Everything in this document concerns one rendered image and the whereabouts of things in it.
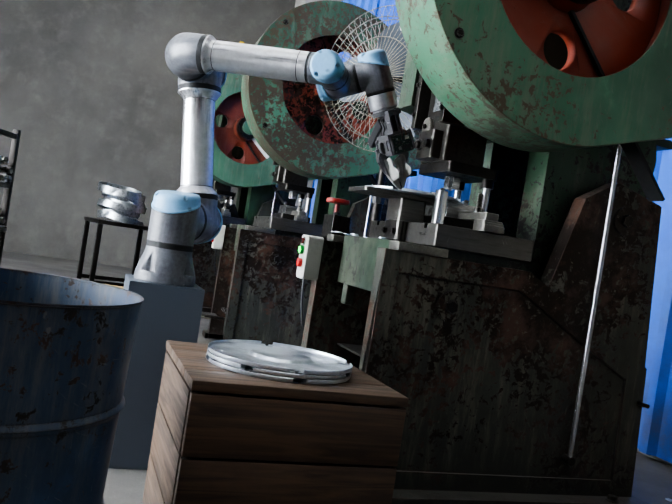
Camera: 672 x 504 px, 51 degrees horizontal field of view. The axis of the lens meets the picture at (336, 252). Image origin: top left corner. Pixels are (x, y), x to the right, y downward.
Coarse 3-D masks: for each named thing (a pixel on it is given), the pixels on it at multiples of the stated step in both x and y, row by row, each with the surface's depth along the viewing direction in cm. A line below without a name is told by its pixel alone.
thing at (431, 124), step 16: (432, 96) 209; (432, 112) 207; (432, 128) 205; (448, 128) 197; (464, 128) 198; (416, 144) 204; (432, 144) 198; (448, 144) 197; (464, 144) 198; (480, 144) 200; (432, 160) 203; (448, 160) 197; (464, 160) 199; (480, 160) 200
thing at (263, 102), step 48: (288, 48) 322; (336, 48) 336; (288, 96) 331; (288, 144) 324; (336, 144) 331; (336, 192) 361; (240, 240) 341; (288, 240) 348; (240, 288) 342; (288, 288) 350; (240, 336) 344; (288, 336) 351
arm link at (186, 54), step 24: (168, 48) 179; (192, 48) 174; (216, 48) 174; (240, 48) 173; (264, 48) 172; (192, 72) 179; (240, 72) 175; (264, 72) 173; (288, 72) 171; (312, 72) 167; (336, 72) 166
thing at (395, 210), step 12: (360, 192) 200; (372, 192) 194; (384, 192) 191; (396, 192) 193; (396, 204) 198; (408, 204) 196; (420, 204) 198; (432, 204) 202; (396, 216) 197; (408, 216) 196; (420, 216) 198; (384, 228) 202; (396, 228) 196
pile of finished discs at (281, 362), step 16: (208, 352) 135; (224, 352) 136; (240, 352) 139; (256, 352) 138; (272, 352) 141; (288, 352) 144; (304, 352) 151; (320, 352) 153; (224, 368) 129; (240, 368) 128; (256, 368) 127; (272, 368) 126; (288, 368) 126; (304, 368) 132; (320, 368) 135; (336, 368) 138
